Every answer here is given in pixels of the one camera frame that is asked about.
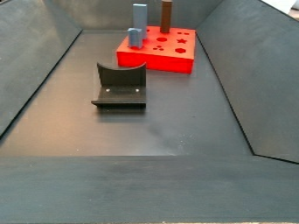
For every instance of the black curved holder stand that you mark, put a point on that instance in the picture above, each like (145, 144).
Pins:
(122, 86)

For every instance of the red shape-sorter block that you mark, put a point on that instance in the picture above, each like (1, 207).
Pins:
(166, 52)

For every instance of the tall blue rectangular peg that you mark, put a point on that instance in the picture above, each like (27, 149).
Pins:
(141, 18)

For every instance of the short blue arch peg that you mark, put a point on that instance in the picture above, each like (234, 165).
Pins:
(135, 37)

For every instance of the dark brown cylinder peg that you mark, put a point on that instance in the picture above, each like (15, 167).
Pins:
(166, 16)

